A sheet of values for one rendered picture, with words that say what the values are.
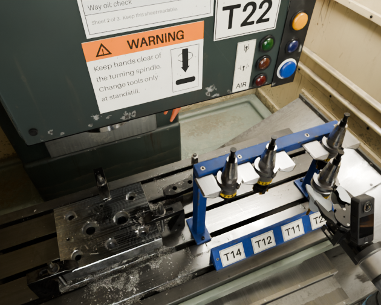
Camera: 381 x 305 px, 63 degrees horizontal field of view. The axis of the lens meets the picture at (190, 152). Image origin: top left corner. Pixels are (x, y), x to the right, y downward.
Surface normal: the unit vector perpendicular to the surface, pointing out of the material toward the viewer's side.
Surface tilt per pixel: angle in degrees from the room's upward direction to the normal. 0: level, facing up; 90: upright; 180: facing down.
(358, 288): 24
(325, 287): 8
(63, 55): 90
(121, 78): 90
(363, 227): 58
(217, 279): 0
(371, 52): 90
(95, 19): 90
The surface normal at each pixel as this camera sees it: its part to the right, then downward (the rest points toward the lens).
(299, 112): -0.38, -0.51
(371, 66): -0.93, 0.28
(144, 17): 0.38, 0.68
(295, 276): 0.12, -0.71
